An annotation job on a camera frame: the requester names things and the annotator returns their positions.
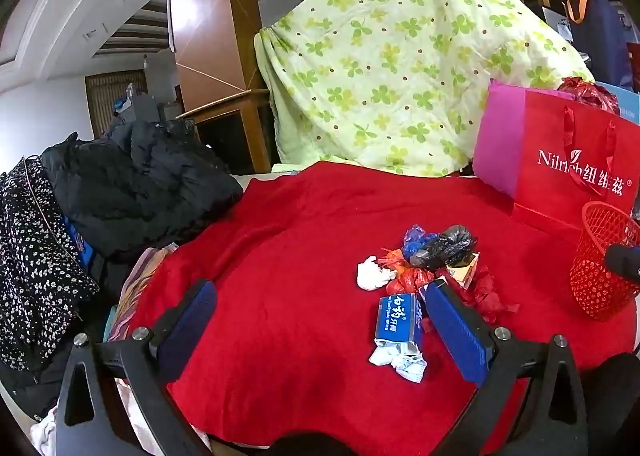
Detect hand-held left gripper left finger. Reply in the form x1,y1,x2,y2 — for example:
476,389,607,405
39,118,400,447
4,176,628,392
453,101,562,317
55,279,218,456

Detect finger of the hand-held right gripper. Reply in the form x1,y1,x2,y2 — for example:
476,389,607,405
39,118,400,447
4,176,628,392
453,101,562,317
606,243,640,281

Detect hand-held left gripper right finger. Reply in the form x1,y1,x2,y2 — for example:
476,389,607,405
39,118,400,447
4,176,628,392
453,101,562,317
424,278,588,456

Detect red mesh plastic basket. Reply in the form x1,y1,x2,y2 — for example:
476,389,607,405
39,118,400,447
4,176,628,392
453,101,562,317
570,201,640,321

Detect red paper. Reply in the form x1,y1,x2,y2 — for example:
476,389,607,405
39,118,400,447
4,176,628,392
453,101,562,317
465,266,521,324

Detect small orange white carton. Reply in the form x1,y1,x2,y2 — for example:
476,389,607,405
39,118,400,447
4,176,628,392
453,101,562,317
442,252,481,291

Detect blue toothpaste box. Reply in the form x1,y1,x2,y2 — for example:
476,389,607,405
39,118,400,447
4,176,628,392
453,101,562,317
374,292,426,354

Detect white blue paper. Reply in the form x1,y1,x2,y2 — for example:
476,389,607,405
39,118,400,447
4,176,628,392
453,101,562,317
369,341,428,383

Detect black plastic bag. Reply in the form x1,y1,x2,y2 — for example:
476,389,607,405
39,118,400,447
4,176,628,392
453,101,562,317
410,225,478,271

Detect blue plastic bag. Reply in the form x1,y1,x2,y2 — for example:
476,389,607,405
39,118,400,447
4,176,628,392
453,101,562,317
402,225,441,259

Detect crumpled white tissue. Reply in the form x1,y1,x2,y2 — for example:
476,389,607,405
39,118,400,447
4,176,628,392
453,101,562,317
357,256,398,291

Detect red fleece blanket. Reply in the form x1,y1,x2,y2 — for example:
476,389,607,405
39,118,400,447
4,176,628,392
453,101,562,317
127,161,640,456

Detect blue printed bag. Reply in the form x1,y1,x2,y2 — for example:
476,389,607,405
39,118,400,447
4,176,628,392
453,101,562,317
62,216,108,281

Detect black puffer jacket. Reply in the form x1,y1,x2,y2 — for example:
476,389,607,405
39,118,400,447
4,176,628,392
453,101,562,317
40,120,244,264

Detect red and pink gift bag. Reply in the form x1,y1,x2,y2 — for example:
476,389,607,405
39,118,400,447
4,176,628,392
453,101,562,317
472,80,640,241

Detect light blue box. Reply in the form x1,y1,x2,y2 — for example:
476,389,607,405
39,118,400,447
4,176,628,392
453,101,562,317
595,80,640,124

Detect crumpled dark red plastic bag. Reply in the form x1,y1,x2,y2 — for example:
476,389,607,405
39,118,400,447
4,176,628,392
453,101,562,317
556,77,621,114

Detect black floral garment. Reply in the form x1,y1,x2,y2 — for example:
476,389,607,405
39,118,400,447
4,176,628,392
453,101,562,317
0,156,101,372

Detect white cloth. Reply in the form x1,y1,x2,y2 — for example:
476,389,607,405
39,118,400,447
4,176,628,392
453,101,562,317
30,376,211,456

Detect brown lattice door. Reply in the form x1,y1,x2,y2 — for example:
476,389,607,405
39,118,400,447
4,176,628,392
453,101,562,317
85,70,148,137

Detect green clover print quilt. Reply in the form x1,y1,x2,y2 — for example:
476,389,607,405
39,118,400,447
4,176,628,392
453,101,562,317
254,0,596,179

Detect wooden pillar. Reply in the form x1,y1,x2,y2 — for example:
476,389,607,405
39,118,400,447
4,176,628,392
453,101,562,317
167,0,263,111

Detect navy tote bag orange handles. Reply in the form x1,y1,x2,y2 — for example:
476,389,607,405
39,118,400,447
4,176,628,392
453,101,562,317
562,0,636,91

